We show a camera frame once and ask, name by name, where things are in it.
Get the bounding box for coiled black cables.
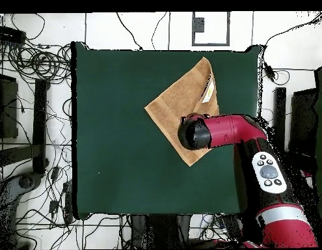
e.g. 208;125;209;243
8;42;72;85

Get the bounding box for black power adapter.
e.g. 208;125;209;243
48;199;59;214
263;62;276;82

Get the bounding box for black floor cable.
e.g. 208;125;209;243
263;11;322;48
151;11;168;51
116;11;144;51

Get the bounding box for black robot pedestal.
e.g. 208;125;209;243
130;214;191;249

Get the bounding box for small grey box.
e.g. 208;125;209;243
194;17;206;33

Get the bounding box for dark green tablecloth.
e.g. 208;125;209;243
70;41;263;221

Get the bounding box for grey tripod base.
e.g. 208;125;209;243
0;171;42;212

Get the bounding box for tan terry towel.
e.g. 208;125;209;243
144;56;221;167

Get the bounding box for black power strip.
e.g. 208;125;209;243
0;25;27;44
215;214;241;236

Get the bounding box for grey square floor frame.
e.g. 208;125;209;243
191;11;231;47

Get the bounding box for black box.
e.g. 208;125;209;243
289;88;318;157
0;72;19;139

